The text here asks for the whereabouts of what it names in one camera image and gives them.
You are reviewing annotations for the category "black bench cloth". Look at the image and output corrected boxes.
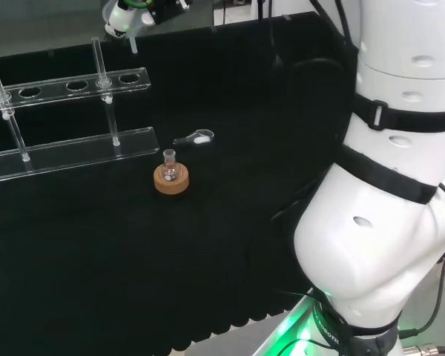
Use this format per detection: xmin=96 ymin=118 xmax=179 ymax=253
xmin=0 ymin=10 xmax=360 ymax=353

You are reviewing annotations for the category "clear plastic funnel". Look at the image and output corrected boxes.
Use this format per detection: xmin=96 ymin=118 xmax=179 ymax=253
xmin=102 ymin=5 xmax=139 ymax=55

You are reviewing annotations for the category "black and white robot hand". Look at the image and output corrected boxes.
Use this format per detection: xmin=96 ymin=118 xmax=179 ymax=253
xmin=102 ymin=0 xmax=194 ymax=40

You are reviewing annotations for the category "black base cable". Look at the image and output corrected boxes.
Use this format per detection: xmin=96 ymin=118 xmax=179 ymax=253
xmin=398 ymin=183 xmax=445 ymax=356

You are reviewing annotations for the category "glass weighing funnel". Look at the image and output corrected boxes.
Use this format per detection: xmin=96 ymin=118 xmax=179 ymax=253
xmin=172 ymin=128 xmax=215 ymax=147

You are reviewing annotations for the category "clear acrylic funnel stand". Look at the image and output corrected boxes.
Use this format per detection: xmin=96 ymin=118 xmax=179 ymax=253
xmin=0 ymin=36 xmax=161 ymax=185

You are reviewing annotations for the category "green hand cable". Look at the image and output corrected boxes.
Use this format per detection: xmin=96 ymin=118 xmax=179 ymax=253
xmin=117 ymin=0 xmax=154 ymax=10

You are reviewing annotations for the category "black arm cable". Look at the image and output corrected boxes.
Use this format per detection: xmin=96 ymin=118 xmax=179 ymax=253
xmin=269 ymin=0 xmax=360 ymax=223

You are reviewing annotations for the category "small round-bottom glass flask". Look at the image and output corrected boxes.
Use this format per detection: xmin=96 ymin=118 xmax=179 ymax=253
xmin=160 ymin=148 xmax=182 ymax=182

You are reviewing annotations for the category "cork ring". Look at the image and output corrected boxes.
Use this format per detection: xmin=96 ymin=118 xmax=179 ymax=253
xmin=153 ymin=162 xmax=191 ymax=196

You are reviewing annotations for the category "pale base board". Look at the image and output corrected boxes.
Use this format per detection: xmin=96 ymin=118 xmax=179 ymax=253
xmin=185 ymin=291 xmax=322 ymax=356

